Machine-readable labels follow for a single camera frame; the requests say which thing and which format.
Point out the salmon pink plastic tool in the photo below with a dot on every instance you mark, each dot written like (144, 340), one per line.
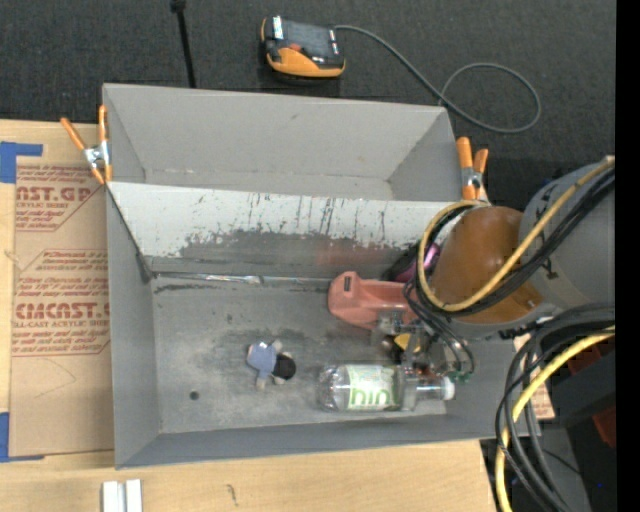
(360, 300)

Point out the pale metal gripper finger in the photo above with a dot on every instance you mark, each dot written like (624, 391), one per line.
(386, 326)
(408, 390)

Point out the small yellow and brown object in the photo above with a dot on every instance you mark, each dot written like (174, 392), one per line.
(401, 342)

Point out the brown cardboard board red print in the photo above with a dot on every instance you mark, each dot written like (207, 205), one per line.
(60, 380)

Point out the grey metal bin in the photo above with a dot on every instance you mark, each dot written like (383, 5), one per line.
(210, 350)

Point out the magenta and black object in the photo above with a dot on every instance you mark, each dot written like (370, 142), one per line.
(431, 256)

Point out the clear plastic bottle green label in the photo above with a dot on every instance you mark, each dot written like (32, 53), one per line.
(360, 390)

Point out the small doll blue clothes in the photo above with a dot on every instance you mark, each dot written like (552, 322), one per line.
(265, 357)

